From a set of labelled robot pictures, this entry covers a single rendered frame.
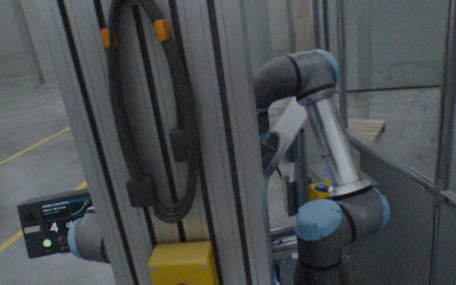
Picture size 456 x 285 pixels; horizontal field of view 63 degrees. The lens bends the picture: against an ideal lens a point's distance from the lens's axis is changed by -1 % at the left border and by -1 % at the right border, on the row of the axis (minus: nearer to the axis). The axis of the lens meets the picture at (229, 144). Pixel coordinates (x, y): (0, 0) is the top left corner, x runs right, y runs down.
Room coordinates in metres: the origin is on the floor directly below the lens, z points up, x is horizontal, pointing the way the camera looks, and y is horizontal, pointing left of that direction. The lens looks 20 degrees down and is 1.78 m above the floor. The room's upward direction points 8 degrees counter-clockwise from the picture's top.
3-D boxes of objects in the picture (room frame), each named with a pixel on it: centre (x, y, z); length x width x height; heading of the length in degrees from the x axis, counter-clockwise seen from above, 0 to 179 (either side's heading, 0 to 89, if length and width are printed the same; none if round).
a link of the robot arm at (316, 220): (0.83, -0.21, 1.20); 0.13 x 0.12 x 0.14; 113
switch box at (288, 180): (1.89, -0.34, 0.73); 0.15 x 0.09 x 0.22; 97
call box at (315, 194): (1.30, -0.38, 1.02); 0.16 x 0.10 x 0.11; 97
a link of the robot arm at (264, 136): (1.35, -0.11, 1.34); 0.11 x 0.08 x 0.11; 113
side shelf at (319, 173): (1.80, -0.57, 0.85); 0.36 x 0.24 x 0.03; 7
